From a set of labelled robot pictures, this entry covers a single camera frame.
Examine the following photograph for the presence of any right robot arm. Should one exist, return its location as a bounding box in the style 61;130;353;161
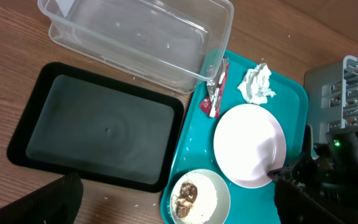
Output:
268;125;358;224

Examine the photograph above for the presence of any teal plastic tray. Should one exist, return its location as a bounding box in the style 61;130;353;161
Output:
160;50;308;223

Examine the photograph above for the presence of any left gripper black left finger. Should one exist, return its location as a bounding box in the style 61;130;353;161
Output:
0;173;83;224

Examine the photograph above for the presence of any grey bowl with rice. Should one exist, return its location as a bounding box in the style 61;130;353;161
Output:
169;169;231;224

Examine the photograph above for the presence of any large white plate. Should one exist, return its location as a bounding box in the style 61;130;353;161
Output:
213;104;287;189

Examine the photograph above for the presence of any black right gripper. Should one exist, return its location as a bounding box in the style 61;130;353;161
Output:
267;124;321;187

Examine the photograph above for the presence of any brown food piece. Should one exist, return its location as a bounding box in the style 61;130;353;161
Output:
175;182;198;218

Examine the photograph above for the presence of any black plastic bin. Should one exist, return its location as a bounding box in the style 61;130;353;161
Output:
7;62;184;192

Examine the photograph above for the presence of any clear plastic bin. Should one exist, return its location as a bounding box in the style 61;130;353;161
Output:
37;0;234;94

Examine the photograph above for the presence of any crumpled white tissue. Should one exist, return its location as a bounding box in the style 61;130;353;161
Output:
237;63;276;105

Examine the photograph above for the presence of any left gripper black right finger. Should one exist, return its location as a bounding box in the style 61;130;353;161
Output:
274;180;350;224

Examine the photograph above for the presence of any red foil wrapper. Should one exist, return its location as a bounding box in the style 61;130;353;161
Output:
199;57;230;118

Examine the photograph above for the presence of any grey dish rack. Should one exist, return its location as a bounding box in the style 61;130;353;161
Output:
304;55;358;144

